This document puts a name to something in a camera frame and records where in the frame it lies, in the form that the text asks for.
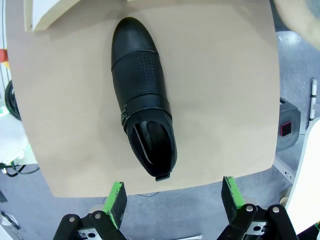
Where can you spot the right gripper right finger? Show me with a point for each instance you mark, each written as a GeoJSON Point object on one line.
{"type": "Point", "coordinates": [232, 195]}

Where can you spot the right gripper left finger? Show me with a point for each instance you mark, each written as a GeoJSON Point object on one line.
{"type": "Point", "coordinates": [117, 200]}

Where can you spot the black leather buckle shoe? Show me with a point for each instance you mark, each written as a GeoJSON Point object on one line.
{"type": "Point", "coordinates": [137, 75]}

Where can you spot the grey device box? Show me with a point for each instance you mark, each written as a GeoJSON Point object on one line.
{"type": "Point", "coordinates": [287, 117]}

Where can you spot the brown cardboard shoe box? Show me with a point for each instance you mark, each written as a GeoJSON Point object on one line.
{"type": "Point", "coordinates": [67, 10]}

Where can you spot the person's left hand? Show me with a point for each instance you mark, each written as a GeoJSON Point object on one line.
{"type": "Point", "coordinates": [297, 17]}

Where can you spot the white round-cornered table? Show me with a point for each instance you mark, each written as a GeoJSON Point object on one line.
{"type": "Point", "coordinates": [307, 162]}

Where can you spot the black floor clutter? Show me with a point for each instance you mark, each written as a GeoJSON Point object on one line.
{"type": "Point", "coordinates": [10, 221]}

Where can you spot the white strip with black bands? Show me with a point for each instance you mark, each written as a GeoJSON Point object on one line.
{"type": "Point", "coordinates": [312, 105]}

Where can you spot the white plastic bag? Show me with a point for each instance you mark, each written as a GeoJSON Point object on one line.
{"type": "Point", "coordinates": [12, 140]}

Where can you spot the red emergency stop button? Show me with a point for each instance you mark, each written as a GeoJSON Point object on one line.
{"type": "Point", "coordinates": [3, 55]}

